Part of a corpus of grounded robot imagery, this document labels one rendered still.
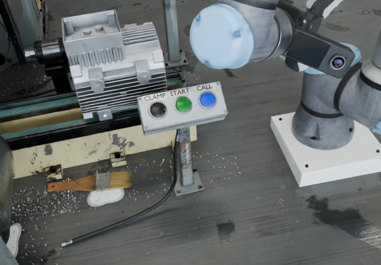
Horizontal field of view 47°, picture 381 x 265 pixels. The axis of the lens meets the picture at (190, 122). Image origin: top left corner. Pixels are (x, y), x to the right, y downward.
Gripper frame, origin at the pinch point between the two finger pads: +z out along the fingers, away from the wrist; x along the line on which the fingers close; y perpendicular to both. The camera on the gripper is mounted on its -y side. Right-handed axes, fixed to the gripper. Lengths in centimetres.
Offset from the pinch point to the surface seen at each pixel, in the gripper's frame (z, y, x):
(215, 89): -5.6, 13.0, 18.5
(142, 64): -7.4, 30.6, 22.2
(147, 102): -15.5, 20.8, 24.3
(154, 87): -4.2, 27.7, 26.8
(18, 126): -16, 55, 52
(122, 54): -9.3, 35.0, 21.9
